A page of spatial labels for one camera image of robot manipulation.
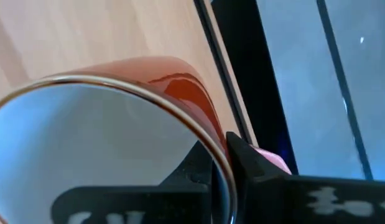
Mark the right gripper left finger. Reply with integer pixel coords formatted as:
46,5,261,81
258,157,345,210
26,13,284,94
50,141,213,224

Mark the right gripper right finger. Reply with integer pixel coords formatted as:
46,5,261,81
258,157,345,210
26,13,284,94
225,131,385,224

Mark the glossy orange ceramic mug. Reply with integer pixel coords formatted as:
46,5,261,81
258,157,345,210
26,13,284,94
0,55,292,224

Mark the thin black floor bar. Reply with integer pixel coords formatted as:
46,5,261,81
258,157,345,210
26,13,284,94
315,0,374,181

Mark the black table frame rail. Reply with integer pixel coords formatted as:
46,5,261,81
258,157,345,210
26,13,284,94
193,0,299,175

